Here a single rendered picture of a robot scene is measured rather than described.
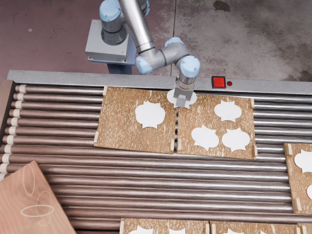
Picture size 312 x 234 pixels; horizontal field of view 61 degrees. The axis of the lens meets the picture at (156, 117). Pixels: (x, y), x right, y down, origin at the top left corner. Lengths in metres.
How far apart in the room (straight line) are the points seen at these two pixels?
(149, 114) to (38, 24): 2.06
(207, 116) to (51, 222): 0.91
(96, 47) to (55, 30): 1.47
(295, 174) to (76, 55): 2.19
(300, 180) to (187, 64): 0.85
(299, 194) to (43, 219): 1.20
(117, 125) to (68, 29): 1.81
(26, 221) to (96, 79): 0.80
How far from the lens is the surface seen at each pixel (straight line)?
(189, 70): 1.05
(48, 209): 1.30
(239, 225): 1.39
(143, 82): 1.54
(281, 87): 1.71
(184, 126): 1.42
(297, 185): 1.53
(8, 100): 1.63
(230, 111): 1.50
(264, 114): 1.59
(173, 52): 1.11
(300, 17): 3.48
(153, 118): 1.40
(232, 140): 1.44
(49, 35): 3.05
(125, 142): 1.38
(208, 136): 1.41
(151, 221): 1.33
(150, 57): 1.08
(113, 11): 1.48
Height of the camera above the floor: 2.26
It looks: 69 degrees down
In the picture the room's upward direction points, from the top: 5 degrees clockwise
